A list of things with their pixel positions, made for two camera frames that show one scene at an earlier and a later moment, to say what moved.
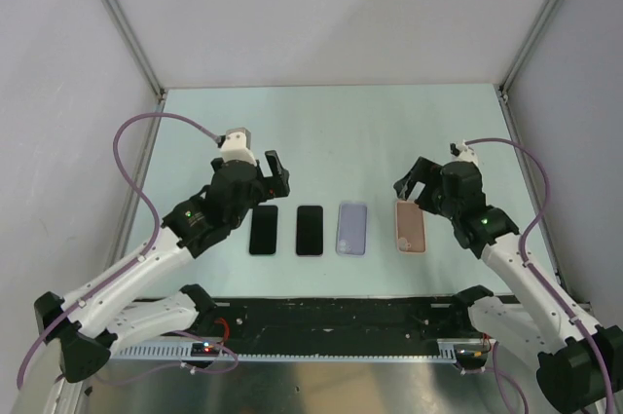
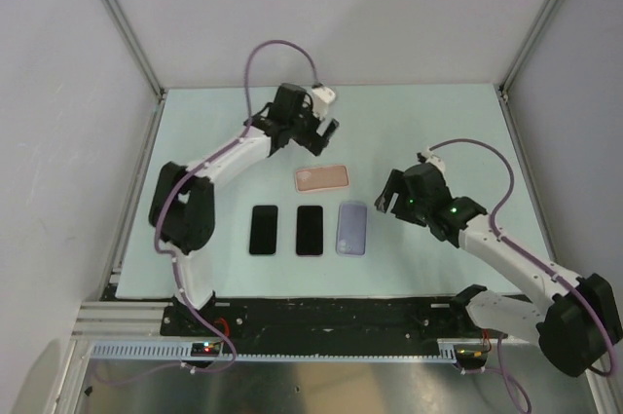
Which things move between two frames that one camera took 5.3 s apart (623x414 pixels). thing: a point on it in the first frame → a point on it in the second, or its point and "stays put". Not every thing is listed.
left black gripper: x=274 y=187 → x=314 y=144
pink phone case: x=410 y=228 → x=321 y=178
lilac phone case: x=351 y=230 stays put
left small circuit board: x=203 y=349 stays put
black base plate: x=304 y=320 stays put
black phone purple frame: x=310 y=231 stays put
